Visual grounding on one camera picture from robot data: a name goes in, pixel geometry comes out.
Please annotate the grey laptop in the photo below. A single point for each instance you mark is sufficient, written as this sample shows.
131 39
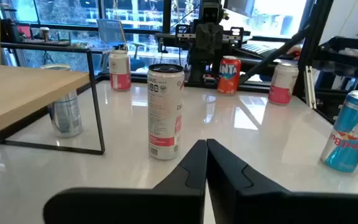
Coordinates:
110 32

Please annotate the black keyboard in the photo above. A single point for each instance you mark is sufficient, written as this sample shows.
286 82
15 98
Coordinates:
258 48

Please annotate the black plastic crate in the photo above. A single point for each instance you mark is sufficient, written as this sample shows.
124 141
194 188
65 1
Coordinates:
337 59

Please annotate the tall white can pink band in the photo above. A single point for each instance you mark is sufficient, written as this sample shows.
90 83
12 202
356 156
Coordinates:
165 112

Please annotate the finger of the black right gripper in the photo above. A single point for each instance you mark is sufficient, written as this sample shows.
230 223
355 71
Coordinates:
202 37
216 37

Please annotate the black monitor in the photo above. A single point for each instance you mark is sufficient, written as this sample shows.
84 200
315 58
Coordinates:
238 7

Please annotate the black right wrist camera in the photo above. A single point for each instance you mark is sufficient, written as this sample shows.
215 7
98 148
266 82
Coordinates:
211 12

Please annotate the black aluminium rig frame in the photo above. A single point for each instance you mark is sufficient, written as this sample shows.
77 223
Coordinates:
256 88

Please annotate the blue silver Red Bull can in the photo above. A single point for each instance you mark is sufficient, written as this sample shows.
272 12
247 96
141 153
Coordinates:
65 115
351 130

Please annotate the silver aluminium bar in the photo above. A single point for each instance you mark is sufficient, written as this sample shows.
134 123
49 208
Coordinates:
310 87

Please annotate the white and red soda can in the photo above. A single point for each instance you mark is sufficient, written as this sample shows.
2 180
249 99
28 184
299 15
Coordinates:
283 83
120 70

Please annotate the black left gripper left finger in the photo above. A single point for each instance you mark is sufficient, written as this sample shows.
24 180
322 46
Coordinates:
154 205

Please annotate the wooden shelf black metal frame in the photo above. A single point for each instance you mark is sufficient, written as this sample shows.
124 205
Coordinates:
20 90

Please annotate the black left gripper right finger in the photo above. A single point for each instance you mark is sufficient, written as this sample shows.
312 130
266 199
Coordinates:
259 205

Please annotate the orange Fanta can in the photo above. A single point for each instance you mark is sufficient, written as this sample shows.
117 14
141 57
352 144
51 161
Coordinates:
228 74

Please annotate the person's hand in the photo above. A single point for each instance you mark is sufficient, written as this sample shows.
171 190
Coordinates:
294 51

